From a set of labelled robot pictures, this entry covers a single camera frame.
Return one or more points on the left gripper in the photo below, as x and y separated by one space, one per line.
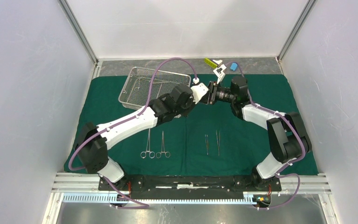
204 98

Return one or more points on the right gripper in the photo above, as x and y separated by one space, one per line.
213 86

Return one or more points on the blue small block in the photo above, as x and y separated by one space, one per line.
233 66

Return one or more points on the pointed steel tweezers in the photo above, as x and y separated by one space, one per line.
218 135

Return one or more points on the metal mesh instrument tray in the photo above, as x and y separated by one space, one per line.
135 91

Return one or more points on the steel forceps with ring handles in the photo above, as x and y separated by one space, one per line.
148 152

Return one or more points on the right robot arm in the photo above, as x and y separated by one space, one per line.
288 139

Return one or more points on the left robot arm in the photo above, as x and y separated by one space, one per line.
93 143

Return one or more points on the yellow-green lego brick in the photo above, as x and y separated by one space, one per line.
211 63

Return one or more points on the white small block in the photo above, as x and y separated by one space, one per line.
218 62

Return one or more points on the steel forceps near tray edge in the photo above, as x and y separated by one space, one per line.
139 83

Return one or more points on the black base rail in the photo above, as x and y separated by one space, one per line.
143 191

